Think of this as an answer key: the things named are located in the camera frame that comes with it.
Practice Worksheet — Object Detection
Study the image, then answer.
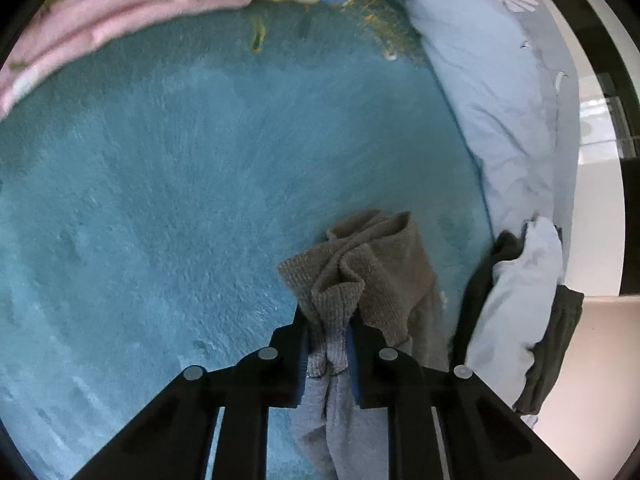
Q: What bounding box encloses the grey knit sweater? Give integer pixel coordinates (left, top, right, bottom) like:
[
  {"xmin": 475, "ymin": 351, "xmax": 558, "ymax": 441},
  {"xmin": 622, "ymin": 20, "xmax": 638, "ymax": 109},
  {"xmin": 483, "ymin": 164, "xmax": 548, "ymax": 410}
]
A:
[{"xmin": 278, "ymin": 210, "xmax": 449, "ymax": 479}]

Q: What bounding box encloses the dark grey folded garment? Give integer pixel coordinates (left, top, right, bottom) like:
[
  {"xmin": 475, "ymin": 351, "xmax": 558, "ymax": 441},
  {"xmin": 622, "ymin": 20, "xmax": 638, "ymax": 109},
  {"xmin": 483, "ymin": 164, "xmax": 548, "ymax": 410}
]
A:
[{"xmin": 451, "ymin": 231, "xmax": 584, "ymax": 417}]

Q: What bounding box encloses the light blue folded shirt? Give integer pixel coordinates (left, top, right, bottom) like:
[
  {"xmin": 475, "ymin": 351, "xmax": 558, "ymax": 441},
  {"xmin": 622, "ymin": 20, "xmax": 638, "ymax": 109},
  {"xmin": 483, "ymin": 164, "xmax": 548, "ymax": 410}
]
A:
[{"xmin": 463, "ymin": 217, "xmax": 563, "ymax": 408}]

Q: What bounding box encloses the teal floral bed blanket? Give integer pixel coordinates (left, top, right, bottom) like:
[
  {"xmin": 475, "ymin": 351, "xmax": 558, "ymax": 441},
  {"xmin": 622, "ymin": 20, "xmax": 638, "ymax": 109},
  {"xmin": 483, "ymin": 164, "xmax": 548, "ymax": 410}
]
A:
[{"xmin": 1, "ymin": 0, "xmax": 491, "ymax": 479}]

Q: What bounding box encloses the light blue floral quilt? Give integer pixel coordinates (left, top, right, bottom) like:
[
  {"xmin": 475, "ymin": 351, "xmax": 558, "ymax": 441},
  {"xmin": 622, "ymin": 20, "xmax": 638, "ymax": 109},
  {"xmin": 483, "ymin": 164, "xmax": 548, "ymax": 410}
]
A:
[{"xmin": 369, "ymin": 0, "xmax": 584, "ymax": 281}]

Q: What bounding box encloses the pink folded blanket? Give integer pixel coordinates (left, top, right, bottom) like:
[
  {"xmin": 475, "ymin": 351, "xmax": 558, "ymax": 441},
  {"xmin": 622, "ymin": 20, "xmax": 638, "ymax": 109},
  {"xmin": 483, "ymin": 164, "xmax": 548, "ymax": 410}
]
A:
[{"xmin": 1, "ymin": 0, "xmax": 252, "ymax": 117}]

